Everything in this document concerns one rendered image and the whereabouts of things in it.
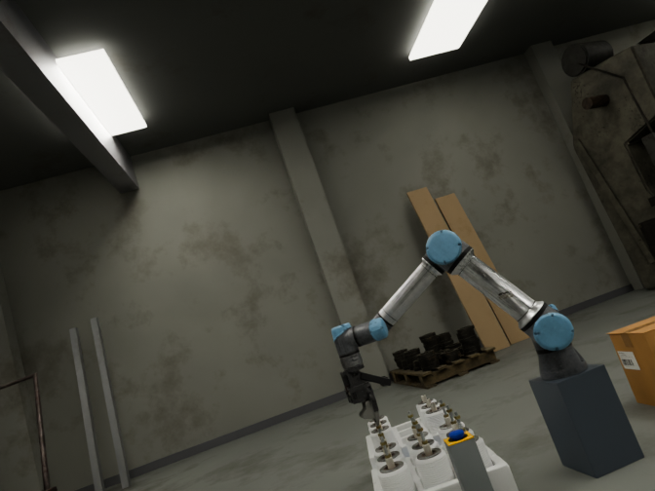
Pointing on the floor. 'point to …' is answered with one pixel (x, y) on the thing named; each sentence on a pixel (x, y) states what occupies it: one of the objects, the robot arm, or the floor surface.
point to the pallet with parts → (441, 358)
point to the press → (618, 138)
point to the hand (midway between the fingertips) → (378, 420)
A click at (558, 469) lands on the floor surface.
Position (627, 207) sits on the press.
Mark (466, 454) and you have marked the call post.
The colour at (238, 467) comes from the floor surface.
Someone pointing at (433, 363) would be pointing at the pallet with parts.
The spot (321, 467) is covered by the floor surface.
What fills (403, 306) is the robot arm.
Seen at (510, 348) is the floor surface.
